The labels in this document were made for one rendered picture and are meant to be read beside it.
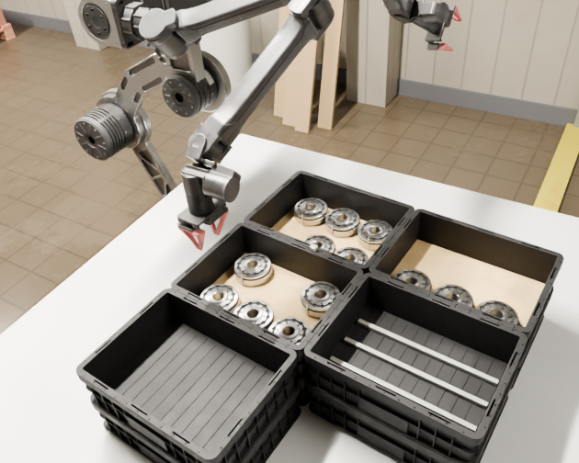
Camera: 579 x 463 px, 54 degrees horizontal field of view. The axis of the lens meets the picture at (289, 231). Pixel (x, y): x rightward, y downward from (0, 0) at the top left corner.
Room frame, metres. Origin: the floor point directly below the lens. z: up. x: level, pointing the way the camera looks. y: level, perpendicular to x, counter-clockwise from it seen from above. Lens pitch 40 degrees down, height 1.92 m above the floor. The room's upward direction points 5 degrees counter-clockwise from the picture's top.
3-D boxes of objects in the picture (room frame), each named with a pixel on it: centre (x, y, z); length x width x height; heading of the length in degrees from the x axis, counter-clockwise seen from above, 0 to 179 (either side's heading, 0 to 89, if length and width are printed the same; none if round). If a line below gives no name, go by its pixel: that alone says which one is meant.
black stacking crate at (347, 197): (1.26, -0.11, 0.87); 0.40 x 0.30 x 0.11; 53
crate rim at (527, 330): (1.02, -0.43, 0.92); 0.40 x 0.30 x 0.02; 53
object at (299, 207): (1.39, -0.07, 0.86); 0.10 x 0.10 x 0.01
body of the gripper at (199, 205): (1.04, 0.19, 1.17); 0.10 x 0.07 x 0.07; 143
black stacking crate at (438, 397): (0.78, -0.25, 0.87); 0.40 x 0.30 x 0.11; 53
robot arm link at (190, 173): (1.03, 0.19, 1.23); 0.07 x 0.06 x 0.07; 57
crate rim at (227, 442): (0.79, 0.25, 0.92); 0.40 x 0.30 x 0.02; 53
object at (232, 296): (1.04, 0.20, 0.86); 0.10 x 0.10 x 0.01
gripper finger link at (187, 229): (1.02, 0.20, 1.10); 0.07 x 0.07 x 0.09; 53
